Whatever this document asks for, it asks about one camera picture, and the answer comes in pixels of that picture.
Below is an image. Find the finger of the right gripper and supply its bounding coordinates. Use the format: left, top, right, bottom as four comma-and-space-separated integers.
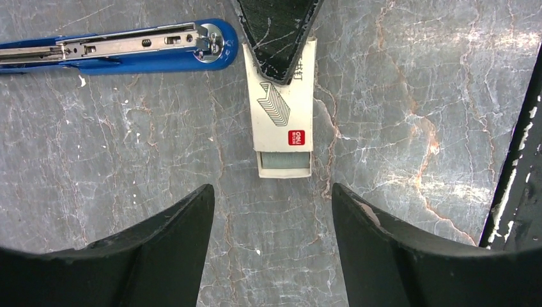
235, 0, 323, 85

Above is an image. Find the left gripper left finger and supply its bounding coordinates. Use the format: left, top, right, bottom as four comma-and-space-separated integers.
1, 184, 215, 306

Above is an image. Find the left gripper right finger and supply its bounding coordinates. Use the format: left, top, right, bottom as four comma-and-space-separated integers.
332, 183, 541, 306

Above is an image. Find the blue stapler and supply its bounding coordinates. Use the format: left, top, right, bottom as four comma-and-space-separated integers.
1, 19, 238, 75

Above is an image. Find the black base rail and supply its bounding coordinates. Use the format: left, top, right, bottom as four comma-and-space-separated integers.
479, 56, 541, 251

